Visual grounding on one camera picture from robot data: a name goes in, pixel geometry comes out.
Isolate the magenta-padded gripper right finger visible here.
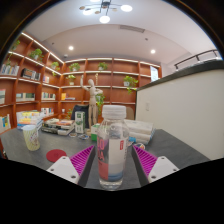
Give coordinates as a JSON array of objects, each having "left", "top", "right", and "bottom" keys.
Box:
[{"left": 131, "top": 144, "right": 180, "bottom": 187}]

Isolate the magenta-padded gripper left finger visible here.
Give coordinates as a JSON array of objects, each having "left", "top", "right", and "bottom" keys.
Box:
[{"left": 46, "top": 144, "right": 97, "bottom": 188}]

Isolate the clear plastic water bottle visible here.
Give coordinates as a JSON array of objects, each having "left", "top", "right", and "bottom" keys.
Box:
[{"left": 96, "top": 104, "right": 130, "bottom": 191}]

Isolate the flat round red coaster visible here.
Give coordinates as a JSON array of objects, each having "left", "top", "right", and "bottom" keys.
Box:
[{"left": 45, "top": 148, "right": 68, "bottom": 163}]

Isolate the stack of dark books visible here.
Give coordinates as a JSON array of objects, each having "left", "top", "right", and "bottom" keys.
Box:
[{"left": 41, "top": 118, "right": 76, "bottom": 136}]

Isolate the stack of white books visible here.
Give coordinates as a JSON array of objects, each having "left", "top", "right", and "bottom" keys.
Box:
[{"left": 124, "top": 118, "right": 156, "bottom": 145}]

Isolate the white cup with yellow-green stripes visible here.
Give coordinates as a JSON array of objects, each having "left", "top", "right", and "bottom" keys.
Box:
[{"left": 21, "top": 124, "right": 41, "bottom": 152}]

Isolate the tall green-white carton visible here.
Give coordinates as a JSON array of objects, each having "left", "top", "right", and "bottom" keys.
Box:
[{"left": 74, "top": 111, "right": 86, "bottom": 134}]

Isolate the stack of colourful books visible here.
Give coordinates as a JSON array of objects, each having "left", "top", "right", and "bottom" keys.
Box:
[{"left": 16, "top": 110, "right": 44, "bottom": 131}]

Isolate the white partition with dark top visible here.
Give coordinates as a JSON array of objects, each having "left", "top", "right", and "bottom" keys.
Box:
[{"left": 134, "top": 59, "right": 224, "bottom": 161}]

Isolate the beige chair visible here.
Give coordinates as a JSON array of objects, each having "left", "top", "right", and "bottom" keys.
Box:
[{"left": 125, "top": 106, "right": 136, "bottom": 121}]

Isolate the wooden artist mannequin figure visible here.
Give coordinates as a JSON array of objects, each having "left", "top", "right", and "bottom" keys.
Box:
[{"left": 79, "top": 74, "right": 104, "bottom": 127}]

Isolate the ceiling air vent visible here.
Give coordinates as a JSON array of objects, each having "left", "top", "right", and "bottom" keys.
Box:
[{"left": 119, "top": 24, "right": 146, "bottom": 34}]

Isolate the branched ceiling lamp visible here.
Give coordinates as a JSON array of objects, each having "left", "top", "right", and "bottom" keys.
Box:
[{"left": 78, "top": 0, "right": 134, "bottom": 24}]

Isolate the wooden wall shelf unit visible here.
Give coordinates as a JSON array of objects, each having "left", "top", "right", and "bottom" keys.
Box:
[{"left": 0, "top": 32, "right": 163, "bottom": 159}]

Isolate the black curtain rail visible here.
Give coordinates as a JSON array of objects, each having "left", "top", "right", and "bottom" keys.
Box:
[{"left": 173, "top": 49, "right": 219, "bottom": 70}]

